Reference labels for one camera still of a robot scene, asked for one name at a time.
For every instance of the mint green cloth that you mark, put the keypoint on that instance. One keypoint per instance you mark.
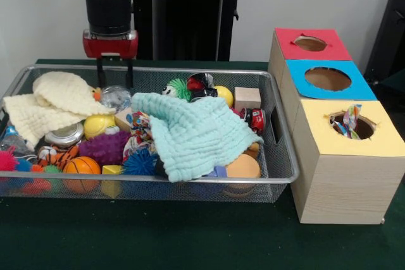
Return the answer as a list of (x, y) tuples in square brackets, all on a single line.
[(196, 134)]

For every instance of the black chair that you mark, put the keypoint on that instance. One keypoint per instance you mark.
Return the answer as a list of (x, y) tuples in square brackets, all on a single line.
[(389, 30)]

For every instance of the pink spiky ball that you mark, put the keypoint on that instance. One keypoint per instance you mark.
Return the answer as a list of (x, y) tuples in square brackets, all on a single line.
[(7, 160)]

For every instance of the multicolour cartoon print cloth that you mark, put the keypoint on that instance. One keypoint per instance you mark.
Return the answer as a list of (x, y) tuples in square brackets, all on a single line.
[(140, 134)]

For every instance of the wooden box with three holes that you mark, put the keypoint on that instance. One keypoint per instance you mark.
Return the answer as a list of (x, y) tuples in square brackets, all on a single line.
[(342, 181)]

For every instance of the colourful polka dot cloth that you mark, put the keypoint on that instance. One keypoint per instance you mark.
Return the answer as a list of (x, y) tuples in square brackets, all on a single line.
[(350, 121)]

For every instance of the orange toy basketball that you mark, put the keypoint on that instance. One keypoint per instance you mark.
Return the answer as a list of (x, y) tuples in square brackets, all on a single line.
[(81, 167)]

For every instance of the small wooden cube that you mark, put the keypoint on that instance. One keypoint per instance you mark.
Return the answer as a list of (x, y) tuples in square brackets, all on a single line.
[(247, 98)]

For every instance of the peach orange ball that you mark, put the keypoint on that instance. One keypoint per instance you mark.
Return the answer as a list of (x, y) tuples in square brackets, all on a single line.
[(243, 167)]

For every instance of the cream yellow cloth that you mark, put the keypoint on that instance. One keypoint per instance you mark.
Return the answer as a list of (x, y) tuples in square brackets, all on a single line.
[(57, 102)]

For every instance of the yellow ball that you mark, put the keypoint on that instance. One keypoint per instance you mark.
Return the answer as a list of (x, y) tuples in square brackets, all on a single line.
[(98, 126), (224, 95)]

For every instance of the green spiky ball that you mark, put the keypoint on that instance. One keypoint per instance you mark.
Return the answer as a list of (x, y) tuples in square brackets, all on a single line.
[(180, 88)]

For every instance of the shallow clear mesh bin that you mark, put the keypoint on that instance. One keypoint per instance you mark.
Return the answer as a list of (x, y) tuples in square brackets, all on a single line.
[(280, 156)]

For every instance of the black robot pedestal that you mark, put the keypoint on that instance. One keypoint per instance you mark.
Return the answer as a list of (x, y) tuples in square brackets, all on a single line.
[(183, 17)]

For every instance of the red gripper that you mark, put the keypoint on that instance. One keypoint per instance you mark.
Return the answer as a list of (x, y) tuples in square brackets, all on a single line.
[(111, 45)]

